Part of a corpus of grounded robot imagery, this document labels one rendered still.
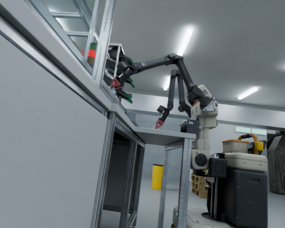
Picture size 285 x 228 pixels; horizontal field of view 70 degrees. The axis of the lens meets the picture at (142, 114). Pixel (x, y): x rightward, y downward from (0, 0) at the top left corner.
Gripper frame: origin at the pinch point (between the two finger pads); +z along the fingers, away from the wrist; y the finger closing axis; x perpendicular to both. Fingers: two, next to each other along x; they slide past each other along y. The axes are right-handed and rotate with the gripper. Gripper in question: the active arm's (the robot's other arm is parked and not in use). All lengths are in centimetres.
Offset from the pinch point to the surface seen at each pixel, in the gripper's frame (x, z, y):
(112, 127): 42, 17, 73
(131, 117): 31.4, 6.4, 19.2
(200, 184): 165, -17, -335
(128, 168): 52, 31, 2
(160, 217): 100, 48, -62
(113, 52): -34.3, -27.2, -23.4
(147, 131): 46, 6, 24
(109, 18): 16, -8, 85
